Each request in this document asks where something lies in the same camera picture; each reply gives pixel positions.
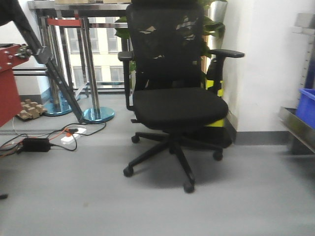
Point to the black mesh office chair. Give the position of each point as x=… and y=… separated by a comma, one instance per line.
x=174, y=113

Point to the white power strip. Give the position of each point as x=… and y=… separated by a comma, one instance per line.
x=72, y=135

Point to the cardboard egg tray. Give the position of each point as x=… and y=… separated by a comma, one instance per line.
x=31, y=110

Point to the black power adapter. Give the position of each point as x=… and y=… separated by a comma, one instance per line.
x=36, y=145

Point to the steel shelf cart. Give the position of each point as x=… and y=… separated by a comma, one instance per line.
x=301, y=138

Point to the blue plastic bin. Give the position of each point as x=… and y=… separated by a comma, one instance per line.
x=306, y=107

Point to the black tripod leg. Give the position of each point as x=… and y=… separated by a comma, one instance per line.
x=10, y=10

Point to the chrome stanchion post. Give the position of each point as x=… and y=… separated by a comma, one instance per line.
x=57, y=105
x=96, y=114

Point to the red metal base frame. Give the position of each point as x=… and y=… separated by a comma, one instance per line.
x=11, y=55

